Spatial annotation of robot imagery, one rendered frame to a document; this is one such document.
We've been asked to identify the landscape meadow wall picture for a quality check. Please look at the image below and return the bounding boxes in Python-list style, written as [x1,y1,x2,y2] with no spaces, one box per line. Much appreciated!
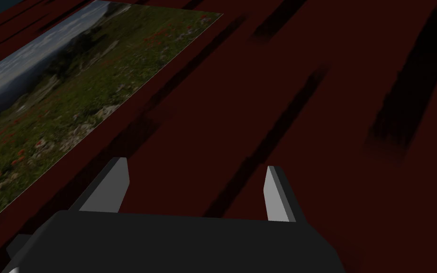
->
[0,0,224,234]

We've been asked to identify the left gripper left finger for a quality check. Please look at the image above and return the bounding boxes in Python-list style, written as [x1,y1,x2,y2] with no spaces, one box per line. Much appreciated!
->
[68,157,130,213]

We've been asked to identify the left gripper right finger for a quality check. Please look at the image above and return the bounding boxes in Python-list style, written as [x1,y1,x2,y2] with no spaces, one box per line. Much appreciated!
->
[263,165,297,223]

